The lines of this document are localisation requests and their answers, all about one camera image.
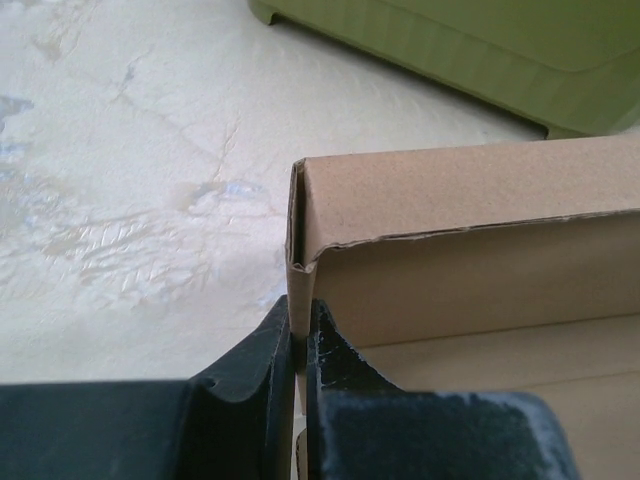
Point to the brown cardboard box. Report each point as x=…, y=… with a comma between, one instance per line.
x=495, y=268

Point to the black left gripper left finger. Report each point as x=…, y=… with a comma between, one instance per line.
x=233, y=420

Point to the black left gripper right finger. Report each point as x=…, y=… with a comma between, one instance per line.
x=362, y=426

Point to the olive green plastic basket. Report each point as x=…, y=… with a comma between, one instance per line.
x=571, y=66

